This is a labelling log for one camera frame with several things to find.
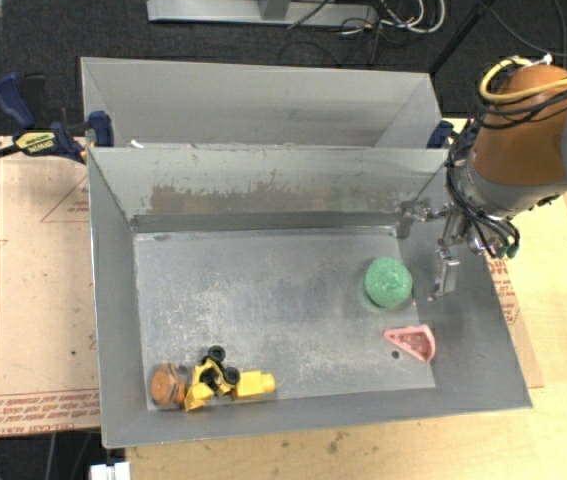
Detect brown cardboard board red print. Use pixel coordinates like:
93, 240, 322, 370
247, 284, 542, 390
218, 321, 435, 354
0, 135, 547, 440

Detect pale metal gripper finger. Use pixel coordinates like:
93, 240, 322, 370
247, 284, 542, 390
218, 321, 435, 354
427, 247, 463, 303
395, 200, 437, 240

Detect brown round toy food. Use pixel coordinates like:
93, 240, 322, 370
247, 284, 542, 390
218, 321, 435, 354
149, 362, 187, 407

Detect pink triangular toy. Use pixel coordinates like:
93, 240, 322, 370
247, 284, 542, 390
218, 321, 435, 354
382, 323, 437, 365

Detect green ball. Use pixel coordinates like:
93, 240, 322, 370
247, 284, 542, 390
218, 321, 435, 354
364, 256, 414, 310

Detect yellow toy vehicle black wheels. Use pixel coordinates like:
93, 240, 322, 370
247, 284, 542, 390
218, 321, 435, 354
183, 345, 277, 413

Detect grey metal bin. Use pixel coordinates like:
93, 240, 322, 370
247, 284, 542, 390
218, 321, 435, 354
80, 56, 534, 450

